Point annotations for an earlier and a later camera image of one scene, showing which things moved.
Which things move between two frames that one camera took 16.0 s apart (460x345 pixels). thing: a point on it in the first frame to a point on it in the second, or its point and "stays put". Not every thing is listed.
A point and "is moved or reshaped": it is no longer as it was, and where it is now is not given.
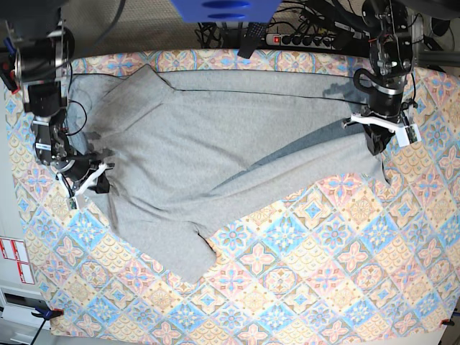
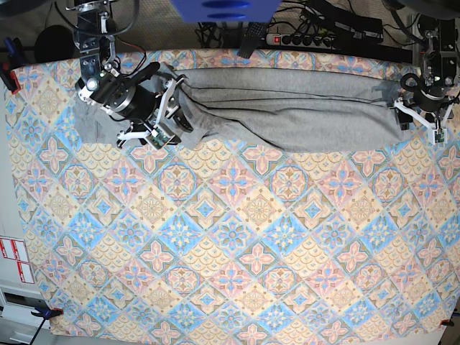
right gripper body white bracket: (407, 135) to (438, 134)
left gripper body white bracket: (71, 195) to (159, 136)
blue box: (226, 11) stays put
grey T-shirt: (178, 159) is moved or reshaped
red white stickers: (15, 251) stays put
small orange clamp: (445, 321) stays put
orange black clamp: (47, 314) stays put
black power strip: (322, 40) stays put
